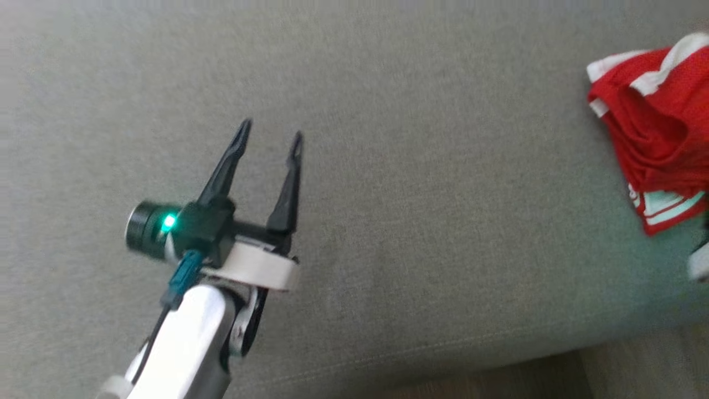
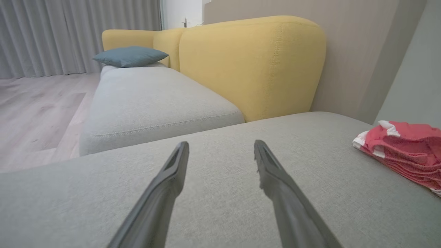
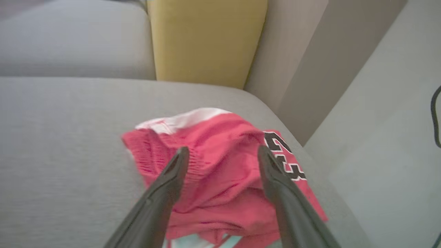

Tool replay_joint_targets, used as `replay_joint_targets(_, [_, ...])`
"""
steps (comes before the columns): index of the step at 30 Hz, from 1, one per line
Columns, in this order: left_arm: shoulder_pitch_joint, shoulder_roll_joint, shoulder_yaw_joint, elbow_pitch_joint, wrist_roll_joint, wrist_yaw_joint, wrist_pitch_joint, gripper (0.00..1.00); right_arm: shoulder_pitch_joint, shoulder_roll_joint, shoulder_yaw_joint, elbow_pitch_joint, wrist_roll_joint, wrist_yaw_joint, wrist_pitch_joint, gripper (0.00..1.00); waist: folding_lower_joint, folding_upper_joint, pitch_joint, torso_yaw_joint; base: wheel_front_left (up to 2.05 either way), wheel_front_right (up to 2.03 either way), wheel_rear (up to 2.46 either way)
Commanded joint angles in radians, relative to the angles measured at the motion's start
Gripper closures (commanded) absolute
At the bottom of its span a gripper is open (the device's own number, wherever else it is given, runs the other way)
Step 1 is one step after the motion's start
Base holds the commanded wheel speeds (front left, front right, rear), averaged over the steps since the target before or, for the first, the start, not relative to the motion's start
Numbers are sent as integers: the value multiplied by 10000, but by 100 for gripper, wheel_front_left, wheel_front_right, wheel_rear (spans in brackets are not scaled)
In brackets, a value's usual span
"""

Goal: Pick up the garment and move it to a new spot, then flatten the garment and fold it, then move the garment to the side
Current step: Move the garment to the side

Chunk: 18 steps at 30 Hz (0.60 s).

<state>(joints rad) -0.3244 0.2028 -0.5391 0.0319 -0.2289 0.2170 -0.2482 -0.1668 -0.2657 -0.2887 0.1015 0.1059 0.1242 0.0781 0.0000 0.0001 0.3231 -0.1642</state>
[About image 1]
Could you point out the red shorts with white bands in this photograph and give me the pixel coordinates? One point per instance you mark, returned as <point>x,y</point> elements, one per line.
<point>653,122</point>

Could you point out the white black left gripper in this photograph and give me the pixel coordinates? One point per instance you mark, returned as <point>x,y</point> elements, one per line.
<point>255,266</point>

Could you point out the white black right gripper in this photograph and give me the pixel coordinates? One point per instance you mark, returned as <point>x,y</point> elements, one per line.
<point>700,266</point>

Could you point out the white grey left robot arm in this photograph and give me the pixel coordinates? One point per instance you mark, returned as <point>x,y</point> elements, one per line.
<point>183,343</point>

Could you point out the large grey sofa seat cushion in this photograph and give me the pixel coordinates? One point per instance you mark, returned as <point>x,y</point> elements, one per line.
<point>443,166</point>

